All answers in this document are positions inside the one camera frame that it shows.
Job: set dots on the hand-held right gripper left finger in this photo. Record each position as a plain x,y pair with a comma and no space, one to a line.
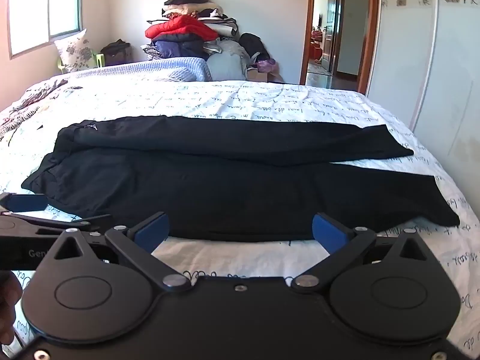
152,232

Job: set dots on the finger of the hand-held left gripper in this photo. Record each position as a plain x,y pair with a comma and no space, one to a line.
24,203
45,220

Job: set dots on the cream folded clothes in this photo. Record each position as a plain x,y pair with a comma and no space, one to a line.
191,8

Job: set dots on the white wardrobe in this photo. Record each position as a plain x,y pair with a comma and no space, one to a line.
412,45

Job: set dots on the window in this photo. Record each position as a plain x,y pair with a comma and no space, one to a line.
37,3

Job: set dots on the purple cloth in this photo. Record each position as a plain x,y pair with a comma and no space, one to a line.
264,65

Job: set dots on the bed with printed white sheet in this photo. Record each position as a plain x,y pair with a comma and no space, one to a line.
262,97

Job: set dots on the green plastic chair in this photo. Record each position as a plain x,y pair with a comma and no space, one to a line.
99,59

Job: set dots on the wooden door frame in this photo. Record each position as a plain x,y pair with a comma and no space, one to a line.
372,26

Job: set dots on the light blue blanket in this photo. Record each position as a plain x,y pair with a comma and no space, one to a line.
168,68

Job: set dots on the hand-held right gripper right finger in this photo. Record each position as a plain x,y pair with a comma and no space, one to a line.
330,232

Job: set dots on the dark brown bag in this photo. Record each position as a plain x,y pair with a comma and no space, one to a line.
116,50

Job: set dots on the floral pillow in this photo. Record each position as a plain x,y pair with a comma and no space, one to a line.
75,50

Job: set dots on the navy puffer jacket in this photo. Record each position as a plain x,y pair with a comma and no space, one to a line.
176,47

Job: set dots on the red puffer jacket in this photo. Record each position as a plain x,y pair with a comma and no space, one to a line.
180,28

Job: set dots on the cardboard box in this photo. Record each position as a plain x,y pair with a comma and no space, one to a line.
262,77

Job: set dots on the person's left hand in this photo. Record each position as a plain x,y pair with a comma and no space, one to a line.
9,300

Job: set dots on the black pants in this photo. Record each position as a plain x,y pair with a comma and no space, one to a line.
225,180

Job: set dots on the black backpack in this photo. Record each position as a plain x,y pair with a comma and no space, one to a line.
251,45

